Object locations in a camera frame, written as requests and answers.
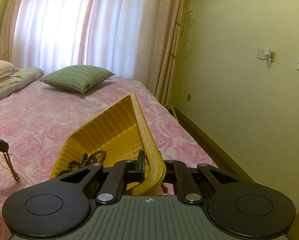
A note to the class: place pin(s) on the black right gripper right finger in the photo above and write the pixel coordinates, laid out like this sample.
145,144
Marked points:
236,206

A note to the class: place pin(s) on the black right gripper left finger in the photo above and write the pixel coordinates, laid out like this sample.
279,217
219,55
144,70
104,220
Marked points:
57,207

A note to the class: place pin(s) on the yellow plastic tray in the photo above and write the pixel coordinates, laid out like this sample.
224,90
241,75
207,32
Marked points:
121,131

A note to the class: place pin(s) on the pink rose bedspread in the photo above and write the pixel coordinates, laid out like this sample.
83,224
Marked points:
36,120

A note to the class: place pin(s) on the beige pillow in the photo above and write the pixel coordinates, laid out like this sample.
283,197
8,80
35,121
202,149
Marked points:
7,71

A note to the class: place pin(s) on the striped folded quilt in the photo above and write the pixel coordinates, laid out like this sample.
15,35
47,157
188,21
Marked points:
23,78

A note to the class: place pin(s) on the green checked cushion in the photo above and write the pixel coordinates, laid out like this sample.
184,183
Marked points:
77,78

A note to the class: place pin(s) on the sheer pink curtain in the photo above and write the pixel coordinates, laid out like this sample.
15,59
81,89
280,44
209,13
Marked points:
128,37

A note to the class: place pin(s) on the wooden coat rack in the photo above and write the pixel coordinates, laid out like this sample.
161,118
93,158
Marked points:
175,56

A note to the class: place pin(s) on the beige side curtain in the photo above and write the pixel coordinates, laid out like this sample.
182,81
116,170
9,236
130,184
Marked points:
169,50

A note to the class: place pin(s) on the low wall outlet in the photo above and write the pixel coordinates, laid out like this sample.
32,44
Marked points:
188,97

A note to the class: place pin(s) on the white wall socket with plug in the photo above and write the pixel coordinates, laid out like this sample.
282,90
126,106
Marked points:
266,54

